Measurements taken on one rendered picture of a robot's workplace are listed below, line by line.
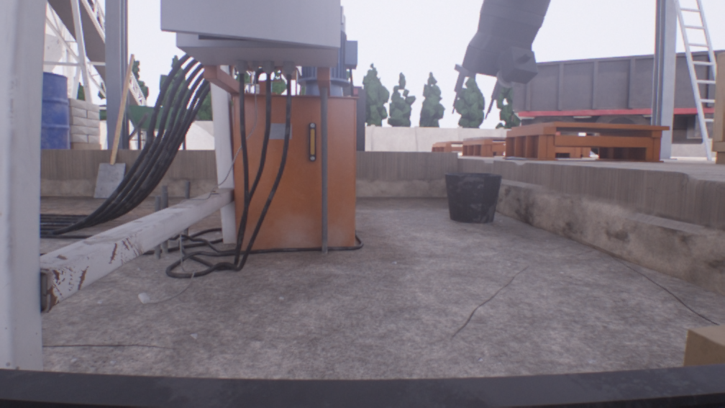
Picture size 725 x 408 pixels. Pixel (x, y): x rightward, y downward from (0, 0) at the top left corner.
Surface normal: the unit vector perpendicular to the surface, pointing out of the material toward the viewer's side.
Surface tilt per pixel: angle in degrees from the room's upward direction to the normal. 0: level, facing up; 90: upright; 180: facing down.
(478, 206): 98
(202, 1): 90
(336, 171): 90
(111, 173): 70
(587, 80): 90
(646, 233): 91
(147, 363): 0
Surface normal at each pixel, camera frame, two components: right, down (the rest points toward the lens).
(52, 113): 0.95, 0.04
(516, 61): 0.22, -0.33
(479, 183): -0.06, 0.22
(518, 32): 0.10, 0.60
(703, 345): -0.99, 0.00
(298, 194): 0.16, 0.08
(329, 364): 0.01, -1.00
